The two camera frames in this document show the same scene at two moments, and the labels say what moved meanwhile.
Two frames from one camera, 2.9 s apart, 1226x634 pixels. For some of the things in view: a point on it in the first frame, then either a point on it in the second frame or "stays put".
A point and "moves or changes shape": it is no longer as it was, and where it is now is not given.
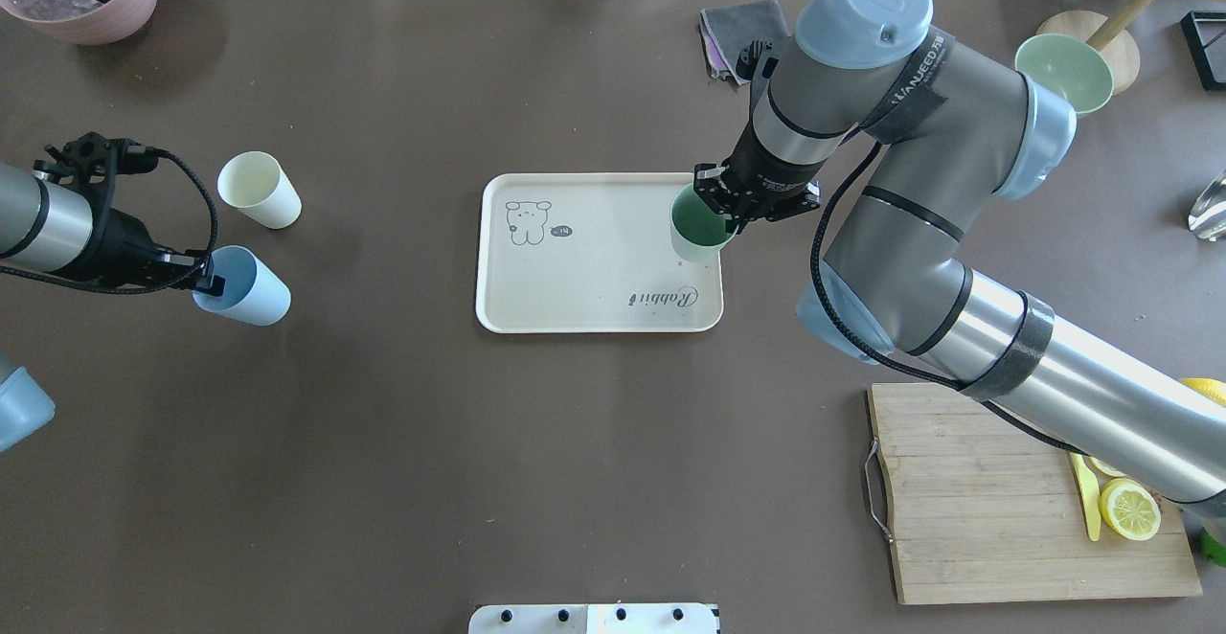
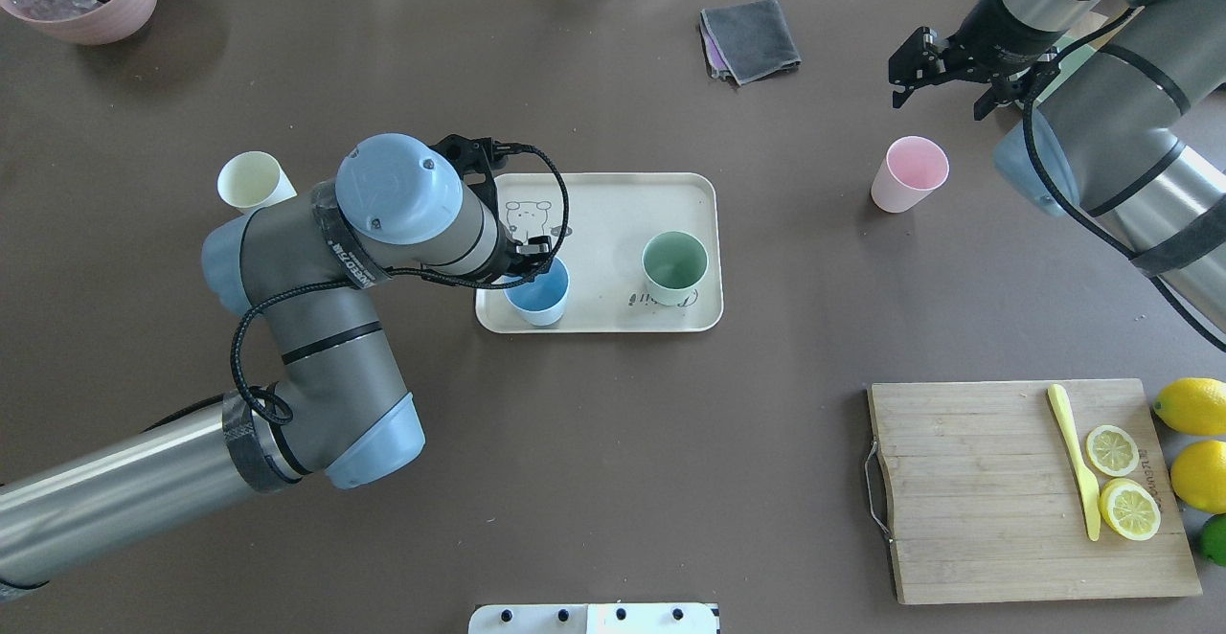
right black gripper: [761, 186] to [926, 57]
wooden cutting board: [986, 509] stays put
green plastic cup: [696, 229] to [673, 262]
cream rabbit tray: [589, 253] stays put
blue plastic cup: [253, 291] moves or changes shape
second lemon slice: [1129, 509] stays put
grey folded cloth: [728, 29] stays put
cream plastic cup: [256, 185] stays put
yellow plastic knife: [1089, 490] stays put
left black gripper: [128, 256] to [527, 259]
